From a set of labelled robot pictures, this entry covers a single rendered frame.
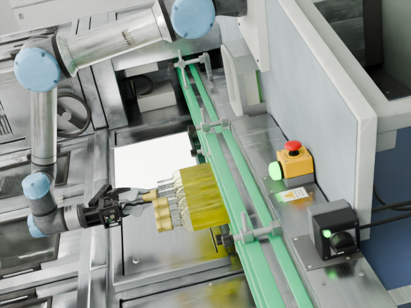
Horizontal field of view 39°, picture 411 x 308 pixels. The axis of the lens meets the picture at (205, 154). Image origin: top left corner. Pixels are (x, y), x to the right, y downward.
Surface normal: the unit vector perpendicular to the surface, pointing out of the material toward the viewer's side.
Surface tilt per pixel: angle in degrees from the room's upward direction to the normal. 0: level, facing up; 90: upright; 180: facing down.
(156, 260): 90
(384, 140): 90
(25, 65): 82
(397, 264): 90
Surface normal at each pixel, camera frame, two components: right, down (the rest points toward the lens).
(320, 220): -0.18, -0.87
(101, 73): 0.15, 0.44
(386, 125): 0.18, 0.62
